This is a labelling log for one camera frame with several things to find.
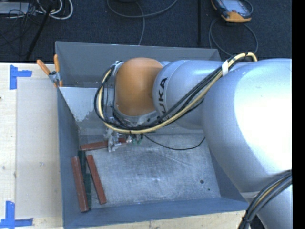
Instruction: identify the red-brown block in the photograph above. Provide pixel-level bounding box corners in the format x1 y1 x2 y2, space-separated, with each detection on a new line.
71 156 90 213
80 137 127 152
85 154 108 205

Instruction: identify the dark green flat block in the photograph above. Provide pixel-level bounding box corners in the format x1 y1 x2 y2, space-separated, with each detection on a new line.
78 150 92 210

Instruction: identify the grey metal bin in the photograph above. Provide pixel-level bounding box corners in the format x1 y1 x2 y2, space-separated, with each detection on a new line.
55 41 250 229

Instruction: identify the pale flat board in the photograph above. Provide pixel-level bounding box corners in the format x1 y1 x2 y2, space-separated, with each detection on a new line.
15 77 63 220

